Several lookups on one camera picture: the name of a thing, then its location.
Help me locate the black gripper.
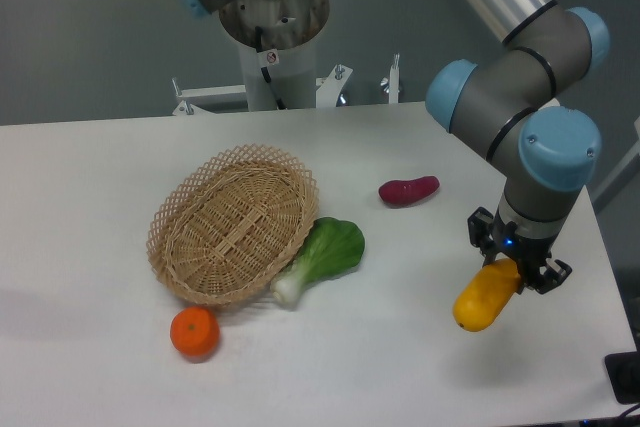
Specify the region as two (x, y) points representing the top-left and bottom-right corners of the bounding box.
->
(467, 207), (572, 295)

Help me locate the yellow mango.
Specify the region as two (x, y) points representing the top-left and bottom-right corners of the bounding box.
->
(452, 258), (521, 332)

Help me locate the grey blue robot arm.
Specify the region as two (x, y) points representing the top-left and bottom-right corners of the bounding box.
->
(181, 0), (610, 294)

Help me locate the purple sweet potato toy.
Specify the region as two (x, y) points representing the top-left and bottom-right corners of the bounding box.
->
(378, 176), (440, 207)

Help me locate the black box at edge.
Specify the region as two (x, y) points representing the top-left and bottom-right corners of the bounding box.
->
(604, 352), (639, 405)

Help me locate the green bok choy toy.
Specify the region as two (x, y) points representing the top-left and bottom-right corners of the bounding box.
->
(270, 217), (366, 308)

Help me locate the woven wicker basket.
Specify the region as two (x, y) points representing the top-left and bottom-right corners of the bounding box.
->
(146, 144), (319, 307)

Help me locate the orange tangerine toy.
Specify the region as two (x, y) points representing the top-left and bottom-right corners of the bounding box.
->
(170, 306), (220, 357)

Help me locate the white mounting frame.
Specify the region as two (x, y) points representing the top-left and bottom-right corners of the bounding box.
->
(172, 53), (403, 116)

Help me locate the robot base pedestal column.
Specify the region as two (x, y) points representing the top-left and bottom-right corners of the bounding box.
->
(219, 0), (330, 111)

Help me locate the black base cable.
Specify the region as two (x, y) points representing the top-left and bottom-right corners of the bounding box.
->
(254, 25), (288, 111)

